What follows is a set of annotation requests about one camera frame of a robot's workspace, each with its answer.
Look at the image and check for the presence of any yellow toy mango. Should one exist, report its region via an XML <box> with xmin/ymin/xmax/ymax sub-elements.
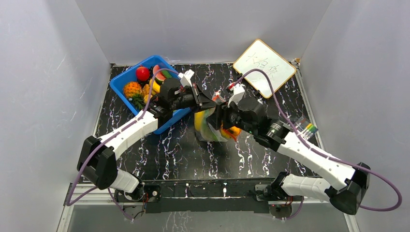
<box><xmin>194</xmin><ymin>111</ymin><xmax>205</xmax><ymax>131</ymax></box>

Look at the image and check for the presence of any blue plastic bin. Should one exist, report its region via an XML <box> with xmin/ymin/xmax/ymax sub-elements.
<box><xmin>110</xmin><ymin>55</ymin><xmax>191</xmax><ymax>134</ymax></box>

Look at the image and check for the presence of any clear zip top bag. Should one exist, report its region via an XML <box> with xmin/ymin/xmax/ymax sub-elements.
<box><xmin>194</xmin><ymin>85</ymin><xmax>245</xmax><ymax>142</ymax></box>

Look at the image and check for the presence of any toy banana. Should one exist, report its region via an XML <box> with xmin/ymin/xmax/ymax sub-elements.
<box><xmin>149</xmin><ymin>79</ymin><xmax>161</xmax><ymax>95</ymax></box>

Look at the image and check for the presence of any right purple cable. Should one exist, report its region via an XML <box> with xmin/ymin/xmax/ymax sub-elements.
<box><xmin>229</xmin><ymin>68</ymin><xmax>403</xmax><ymax>213</ymax></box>

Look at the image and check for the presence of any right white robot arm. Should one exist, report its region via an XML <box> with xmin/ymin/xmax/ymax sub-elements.
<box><xmin>207</xmin><ymin>98</ymin><xmax>369</xmax><ymax>215</ymax></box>

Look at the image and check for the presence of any yellow toy bell pepper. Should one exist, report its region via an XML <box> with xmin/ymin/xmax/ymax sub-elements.
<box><xmin>220</xmin><ymin>126</ymin><xmax>242</xmax><ymax>141</ymax></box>

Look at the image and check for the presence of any wrist white camera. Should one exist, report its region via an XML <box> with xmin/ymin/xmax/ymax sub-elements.
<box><xmin>178</xmin><ymin>69</ymin><xmax>194</xmax><ymax>87</ymax></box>
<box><xmin>227</xmin><ymin>83</ymin><xmax>245</xmax><ymax>108</ymax></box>

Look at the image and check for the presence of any orange toy pineapple fruit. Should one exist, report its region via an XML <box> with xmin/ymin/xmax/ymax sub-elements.
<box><xmin>123</xmin><ymin>82</ymin><xmax>145</xmax><ymax>110</ymax></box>

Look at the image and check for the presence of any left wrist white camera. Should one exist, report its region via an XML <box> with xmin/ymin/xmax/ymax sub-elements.
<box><xmin>178</xmin><ymin>69</ymin><xmax>194</xmax><ymax>87</ymax></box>

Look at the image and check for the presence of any red toy pomegranate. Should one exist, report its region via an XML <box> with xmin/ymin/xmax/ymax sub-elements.
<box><xmin>135</xmin><ymin>66</ymin><xmax>150</xmax><ymax>82</ymax></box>

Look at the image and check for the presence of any green toy lettuce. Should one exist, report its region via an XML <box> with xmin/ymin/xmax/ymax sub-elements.
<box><xmin>201</xmin><ymin>109</ymin><xmax>227</xmax><ymax>142</ymax></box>

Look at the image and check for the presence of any white dry-erase board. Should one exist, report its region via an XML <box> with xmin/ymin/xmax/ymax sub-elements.
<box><xmin>233</xmin><ymin>39</ymin><xmax>296</xmax><ymax>99</ymax></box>

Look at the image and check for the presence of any pack of coloured markers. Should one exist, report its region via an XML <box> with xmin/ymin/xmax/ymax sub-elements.
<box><xmin>295</xmin><ymin>116</ymin><xmax>318</xmax><ymax>140</ymax></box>

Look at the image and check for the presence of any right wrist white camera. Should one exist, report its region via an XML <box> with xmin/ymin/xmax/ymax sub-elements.
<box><xmin>227</xmin><ymin>83</ymin><xmax>245</xmax><ymax>108</ymax></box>

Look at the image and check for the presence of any purple cable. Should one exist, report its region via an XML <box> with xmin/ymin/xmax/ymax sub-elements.
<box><xmin>229</xmin><ymin>68</ymin><xmax>403</xmax><ymax>213</ymax></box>
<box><xmin>65</xmin><ymin>68</ymin><xmax>180</xmax><ymax>221</ymax></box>

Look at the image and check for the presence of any toy watermelon slice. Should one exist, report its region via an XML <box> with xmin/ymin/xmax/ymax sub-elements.
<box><xmin>152</xmin><ymin>65</ymin><xmax>167</xmax><ymax>85</ymax></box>

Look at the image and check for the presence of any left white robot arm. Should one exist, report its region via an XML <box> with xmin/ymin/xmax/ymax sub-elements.
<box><xmin>77</xmin><ymin>78</ymin><xmax>217</xmax><ymax>201</ymax></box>

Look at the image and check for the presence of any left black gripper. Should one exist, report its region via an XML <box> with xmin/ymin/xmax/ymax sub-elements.
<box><xmin>171</xmin><ymin>84</ymin><xmax>218</xmax><ymax>114</ymax></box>

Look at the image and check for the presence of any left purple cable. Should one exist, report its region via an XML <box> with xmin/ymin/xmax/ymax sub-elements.
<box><xmin>65</xmin><ymin>68</ymin><xmax>180</xmax><ymax>221</ymax></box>

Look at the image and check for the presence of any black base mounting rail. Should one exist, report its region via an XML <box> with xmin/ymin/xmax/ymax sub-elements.
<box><xmin>64</xmin><ymin>176</ymin><xmax>324</xmax><ymax>215</ymax></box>

